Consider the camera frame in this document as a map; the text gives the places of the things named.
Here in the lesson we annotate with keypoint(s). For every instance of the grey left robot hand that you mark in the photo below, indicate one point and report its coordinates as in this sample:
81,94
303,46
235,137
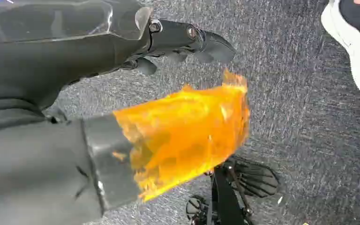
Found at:
43,161

